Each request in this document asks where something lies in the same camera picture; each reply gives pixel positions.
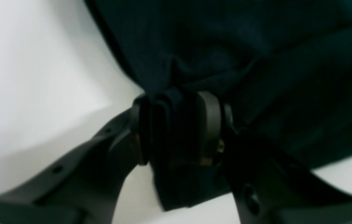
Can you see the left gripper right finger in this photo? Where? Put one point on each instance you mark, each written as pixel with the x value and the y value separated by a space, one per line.
pixel 268 185

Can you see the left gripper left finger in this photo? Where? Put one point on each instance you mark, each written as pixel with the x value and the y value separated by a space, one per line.
pixel 83 186

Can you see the black t-shirt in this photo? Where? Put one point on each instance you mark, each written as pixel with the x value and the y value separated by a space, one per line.
pixel 285 66

